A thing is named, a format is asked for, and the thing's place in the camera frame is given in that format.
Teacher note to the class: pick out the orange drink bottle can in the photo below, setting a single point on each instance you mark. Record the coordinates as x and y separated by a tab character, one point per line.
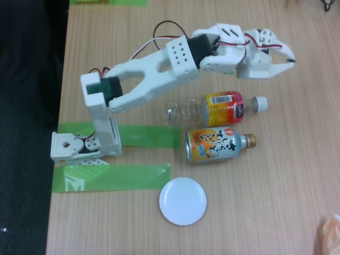
212	146

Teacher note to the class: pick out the clear plastic bottle orange label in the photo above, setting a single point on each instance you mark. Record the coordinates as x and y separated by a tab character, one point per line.
223	109

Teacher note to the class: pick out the long green tape strip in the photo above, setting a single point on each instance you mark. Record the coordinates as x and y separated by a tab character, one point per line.
127	178

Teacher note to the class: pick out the green tape piece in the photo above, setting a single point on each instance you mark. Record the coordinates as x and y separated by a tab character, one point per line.
127	2

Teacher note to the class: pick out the small white round plate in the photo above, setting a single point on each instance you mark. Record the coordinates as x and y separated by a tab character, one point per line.
182	201

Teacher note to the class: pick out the orange plastic bag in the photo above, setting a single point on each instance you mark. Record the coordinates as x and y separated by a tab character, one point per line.
330	236

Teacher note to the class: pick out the short green tape strip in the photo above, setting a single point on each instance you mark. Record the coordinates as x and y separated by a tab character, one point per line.
151	136

